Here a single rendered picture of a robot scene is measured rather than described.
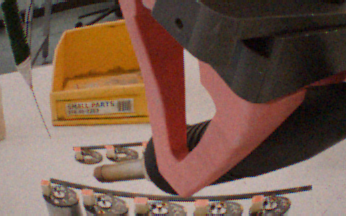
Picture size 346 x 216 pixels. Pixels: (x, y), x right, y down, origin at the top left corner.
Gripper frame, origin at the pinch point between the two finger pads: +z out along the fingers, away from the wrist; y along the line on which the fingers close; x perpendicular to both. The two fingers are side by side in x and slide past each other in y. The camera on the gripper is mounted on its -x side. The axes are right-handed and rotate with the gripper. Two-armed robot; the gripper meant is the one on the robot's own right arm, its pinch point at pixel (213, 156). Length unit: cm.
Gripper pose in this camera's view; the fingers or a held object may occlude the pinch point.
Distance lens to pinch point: 22.7
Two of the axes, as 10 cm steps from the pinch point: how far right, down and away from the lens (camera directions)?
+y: -8.1, 2.5, -5.3
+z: -2.2, 7.0, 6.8
